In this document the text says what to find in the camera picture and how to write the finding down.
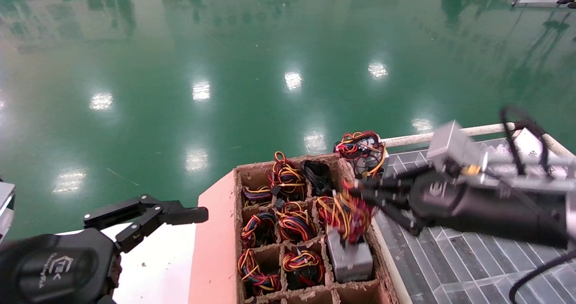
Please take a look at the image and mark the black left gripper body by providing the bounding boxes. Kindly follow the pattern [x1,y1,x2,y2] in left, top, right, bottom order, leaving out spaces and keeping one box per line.
[0,228,122,304]

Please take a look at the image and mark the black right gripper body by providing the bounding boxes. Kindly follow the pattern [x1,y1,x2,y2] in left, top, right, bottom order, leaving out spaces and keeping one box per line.
[407,169,568,250]

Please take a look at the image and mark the grey power supply colourful cables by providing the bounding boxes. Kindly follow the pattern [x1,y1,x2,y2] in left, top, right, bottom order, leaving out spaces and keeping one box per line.
[315,196,345,237]
[326,188,376,283]
[241,210,277,248]
[282,249,325,289]
[334,131,387,178]
[269,151,309,201]
[242,185,274,205]
[275,200,318,244]
[238,249,282,295]

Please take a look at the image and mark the brown cardboard divider box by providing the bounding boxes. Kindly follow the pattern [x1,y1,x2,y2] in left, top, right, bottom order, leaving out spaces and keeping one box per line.
[188,153,401,304]

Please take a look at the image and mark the clear acrylic divider tray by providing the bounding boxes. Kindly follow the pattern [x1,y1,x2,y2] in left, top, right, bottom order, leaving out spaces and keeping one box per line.
[376,135,576,304]

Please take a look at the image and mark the white printed label card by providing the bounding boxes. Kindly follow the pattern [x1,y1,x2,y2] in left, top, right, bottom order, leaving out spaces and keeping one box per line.
[513,128,576,178]

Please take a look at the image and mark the white wheeled stand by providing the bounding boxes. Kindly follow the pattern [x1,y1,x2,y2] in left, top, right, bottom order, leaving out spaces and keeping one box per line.
[512,0,576,9]

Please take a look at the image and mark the white pipe cart frame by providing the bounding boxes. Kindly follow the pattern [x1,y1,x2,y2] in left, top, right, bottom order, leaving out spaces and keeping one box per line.
[371,123,576,304]

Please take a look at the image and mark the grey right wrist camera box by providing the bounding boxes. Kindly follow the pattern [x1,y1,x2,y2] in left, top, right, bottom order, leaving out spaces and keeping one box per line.
[427,120,489,174]

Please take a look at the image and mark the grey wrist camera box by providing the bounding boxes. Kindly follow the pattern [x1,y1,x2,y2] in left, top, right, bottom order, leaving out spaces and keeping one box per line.
[427,120,489,174]
[0,181,17,244]

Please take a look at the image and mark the black cable bundle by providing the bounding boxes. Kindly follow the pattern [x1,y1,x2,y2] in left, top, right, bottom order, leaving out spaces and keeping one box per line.
[301,160,336,197]

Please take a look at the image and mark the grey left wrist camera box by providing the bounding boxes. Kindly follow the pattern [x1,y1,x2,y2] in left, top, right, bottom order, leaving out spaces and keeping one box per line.
[0,181,17,244]

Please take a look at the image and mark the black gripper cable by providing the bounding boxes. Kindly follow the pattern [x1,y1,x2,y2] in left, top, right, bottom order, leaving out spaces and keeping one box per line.
[499,106,549,176]
[508,249,576,304]

